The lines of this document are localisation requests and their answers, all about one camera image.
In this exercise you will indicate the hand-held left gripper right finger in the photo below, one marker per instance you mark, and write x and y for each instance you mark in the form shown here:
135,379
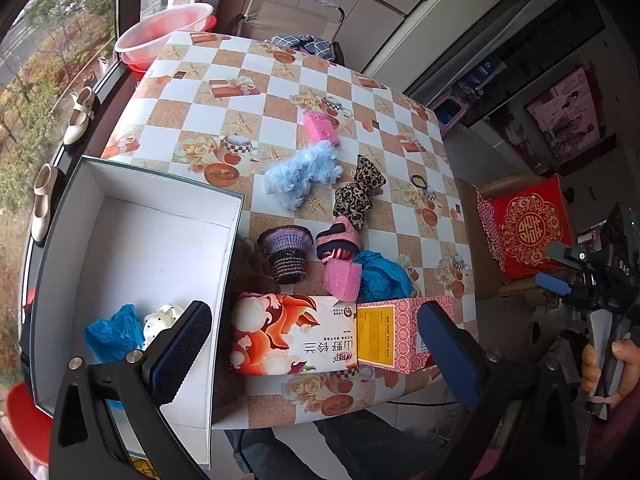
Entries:
447,357

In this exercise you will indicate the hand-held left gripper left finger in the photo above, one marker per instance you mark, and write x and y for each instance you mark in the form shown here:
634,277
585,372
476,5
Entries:
182,352

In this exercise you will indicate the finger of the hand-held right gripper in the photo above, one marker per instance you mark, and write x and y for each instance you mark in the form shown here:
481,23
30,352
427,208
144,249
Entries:
567,255
552,284

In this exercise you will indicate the grey white storage box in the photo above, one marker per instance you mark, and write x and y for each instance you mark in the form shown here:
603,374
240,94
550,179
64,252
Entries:
150,240

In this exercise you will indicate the pink striped slipper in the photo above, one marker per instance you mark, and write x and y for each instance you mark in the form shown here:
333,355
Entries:
337,242

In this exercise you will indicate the leopard print scrunchie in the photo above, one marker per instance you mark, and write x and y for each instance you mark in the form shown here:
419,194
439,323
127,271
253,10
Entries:
357,195

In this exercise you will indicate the light blue fluffy cloth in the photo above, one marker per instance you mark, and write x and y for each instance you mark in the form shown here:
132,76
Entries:
300,175

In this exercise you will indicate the person's right forearm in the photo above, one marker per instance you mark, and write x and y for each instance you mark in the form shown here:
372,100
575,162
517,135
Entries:
622,445

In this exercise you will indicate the white dotted soft item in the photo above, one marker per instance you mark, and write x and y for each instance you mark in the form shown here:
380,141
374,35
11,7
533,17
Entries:
160,322

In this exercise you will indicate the person's right hand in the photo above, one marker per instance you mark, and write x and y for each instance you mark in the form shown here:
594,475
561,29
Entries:
627,355

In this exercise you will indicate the red embroidered cushion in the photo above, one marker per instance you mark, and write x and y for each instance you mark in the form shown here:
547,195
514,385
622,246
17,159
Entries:
532,225

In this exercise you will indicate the pink patterned carton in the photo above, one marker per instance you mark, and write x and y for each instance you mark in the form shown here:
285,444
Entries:
395,332

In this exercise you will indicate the blue cloth in box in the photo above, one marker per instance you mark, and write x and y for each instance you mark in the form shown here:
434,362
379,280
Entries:
115,332

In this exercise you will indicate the wooden chair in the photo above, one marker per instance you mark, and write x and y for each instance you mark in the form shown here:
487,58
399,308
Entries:
505,185

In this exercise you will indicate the floral tissue pack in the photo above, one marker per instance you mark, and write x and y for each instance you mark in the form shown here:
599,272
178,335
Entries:
295,335

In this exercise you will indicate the thick pink sponge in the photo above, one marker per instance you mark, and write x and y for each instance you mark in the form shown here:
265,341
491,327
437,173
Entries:
342,280

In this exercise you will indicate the purple knitted hat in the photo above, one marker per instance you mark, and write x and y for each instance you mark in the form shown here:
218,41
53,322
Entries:
285,255

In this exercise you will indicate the person's jeans legs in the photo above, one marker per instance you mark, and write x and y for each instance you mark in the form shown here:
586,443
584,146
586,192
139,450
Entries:
325,452

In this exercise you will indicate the red plastic stool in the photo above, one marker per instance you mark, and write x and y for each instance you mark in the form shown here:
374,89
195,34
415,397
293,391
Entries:
22,420

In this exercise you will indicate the blue cardboard box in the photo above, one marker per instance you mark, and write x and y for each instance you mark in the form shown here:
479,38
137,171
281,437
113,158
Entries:
485,72

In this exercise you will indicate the flat pink sponge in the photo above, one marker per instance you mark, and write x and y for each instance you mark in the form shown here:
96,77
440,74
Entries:
320,127

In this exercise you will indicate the red plastic basin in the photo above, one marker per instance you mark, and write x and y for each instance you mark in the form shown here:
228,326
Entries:
136,71

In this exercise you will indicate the pink plastic basin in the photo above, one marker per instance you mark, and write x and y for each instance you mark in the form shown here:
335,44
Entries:
160,30

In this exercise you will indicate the beige cabinet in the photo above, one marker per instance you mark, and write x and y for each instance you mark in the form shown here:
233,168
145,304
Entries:
360,5

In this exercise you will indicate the dark plaid cloth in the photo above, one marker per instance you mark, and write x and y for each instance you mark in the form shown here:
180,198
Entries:
310,46

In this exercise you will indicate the pink wall poster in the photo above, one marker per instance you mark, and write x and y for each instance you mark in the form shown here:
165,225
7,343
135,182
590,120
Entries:
570,110

